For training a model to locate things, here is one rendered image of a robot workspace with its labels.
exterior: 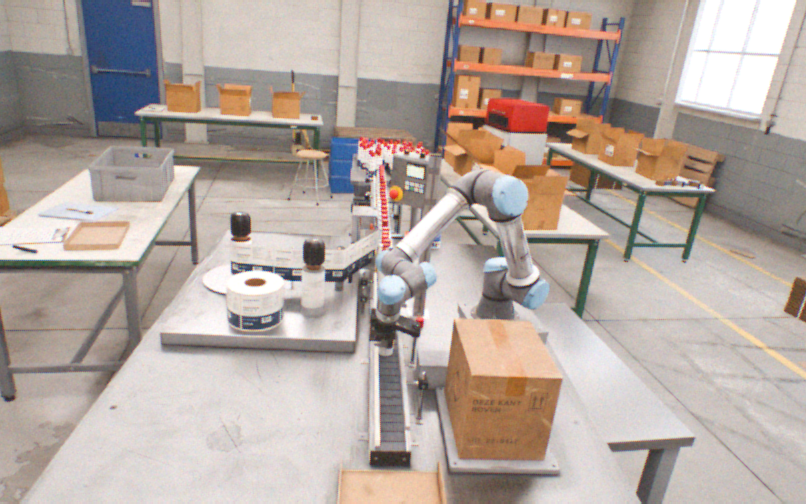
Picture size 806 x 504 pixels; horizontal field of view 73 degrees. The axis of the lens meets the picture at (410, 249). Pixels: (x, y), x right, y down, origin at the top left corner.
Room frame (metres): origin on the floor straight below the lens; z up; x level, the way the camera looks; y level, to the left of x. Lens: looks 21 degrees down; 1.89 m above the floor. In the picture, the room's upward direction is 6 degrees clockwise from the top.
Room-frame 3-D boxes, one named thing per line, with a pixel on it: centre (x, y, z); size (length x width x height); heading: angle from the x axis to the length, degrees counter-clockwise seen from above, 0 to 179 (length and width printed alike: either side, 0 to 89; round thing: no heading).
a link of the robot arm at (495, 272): (1.91, -0.35, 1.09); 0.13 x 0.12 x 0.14; 39
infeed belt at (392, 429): (1.97, 0.08, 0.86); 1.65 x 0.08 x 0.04; 6
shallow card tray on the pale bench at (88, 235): (2.58, 1.59, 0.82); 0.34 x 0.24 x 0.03; 19
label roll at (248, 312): (1.78, 0.54, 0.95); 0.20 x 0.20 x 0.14
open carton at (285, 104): (7.31, 1.78, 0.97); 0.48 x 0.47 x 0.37; 16
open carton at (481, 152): (4.48, -0.57, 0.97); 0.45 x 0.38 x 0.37; 106
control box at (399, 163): (2.09, 0.01, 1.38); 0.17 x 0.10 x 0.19; 61
